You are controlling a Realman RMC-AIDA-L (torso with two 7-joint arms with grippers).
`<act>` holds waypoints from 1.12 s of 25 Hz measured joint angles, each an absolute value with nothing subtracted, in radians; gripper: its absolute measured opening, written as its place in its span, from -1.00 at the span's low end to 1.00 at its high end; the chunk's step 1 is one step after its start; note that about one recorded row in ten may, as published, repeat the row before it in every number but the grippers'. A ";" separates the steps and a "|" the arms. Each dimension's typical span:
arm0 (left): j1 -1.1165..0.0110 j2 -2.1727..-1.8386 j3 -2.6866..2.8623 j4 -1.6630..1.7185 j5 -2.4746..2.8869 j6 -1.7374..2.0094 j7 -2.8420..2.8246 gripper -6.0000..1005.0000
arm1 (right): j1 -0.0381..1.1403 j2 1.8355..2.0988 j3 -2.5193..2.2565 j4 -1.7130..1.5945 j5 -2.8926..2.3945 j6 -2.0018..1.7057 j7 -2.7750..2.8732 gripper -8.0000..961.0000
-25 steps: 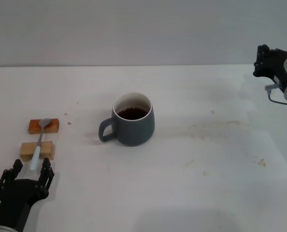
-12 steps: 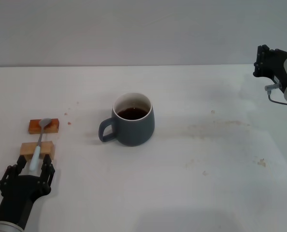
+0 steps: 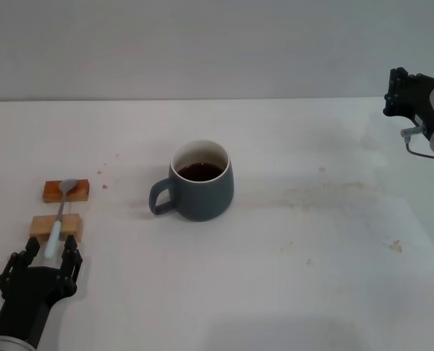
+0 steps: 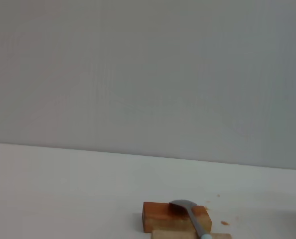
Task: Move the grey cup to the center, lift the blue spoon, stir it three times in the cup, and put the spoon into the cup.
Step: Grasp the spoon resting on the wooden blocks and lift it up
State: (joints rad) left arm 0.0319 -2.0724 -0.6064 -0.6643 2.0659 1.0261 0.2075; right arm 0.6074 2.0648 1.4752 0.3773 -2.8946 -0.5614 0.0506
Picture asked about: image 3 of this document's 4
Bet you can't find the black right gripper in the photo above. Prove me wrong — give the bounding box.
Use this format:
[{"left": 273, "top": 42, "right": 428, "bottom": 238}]
[{"left": 382, "top": 67, "right": 434, "bottom": 127}]

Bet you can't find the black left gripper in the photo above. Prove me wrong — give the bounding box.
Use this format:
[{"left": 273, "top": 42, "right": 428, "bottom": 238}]
[{"left": 0, "top": 235, "right": 84, "bottom": 349}]

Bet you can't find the grey ceramic mug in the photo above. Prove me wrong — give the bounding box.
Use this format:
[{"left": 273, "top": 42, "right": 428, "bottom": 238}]
[{"left": 149, "top": 139, "right": 235, "bottom": 222}]

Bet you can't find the light notched wooden block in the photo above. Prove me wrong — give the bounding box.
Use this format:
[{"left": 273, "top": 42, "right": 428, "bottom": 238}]
[{"left": 29, "top": 214, "right": 84, "bottom": 245}]

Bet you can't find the reddish stained wooden block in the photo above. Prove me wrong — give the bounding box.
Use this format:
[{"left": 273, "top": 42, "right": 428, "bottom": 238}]
[{"left": 41, "top": 178, "right": 91, "bottom": 204}]

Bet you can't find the dark coffee liquid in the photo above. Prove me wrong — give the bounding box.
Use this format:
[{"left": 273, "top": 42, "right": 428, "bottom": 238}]
[{"left": 176, "top": 162, "right": 226, "bottom": 183}]

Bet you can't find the right arm cable with plug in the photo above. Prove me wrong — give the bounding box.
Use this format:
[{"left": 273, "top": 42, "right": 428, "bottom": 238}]
[{"left": 400, "top": 123, "right": 434, "bottom": 160}]

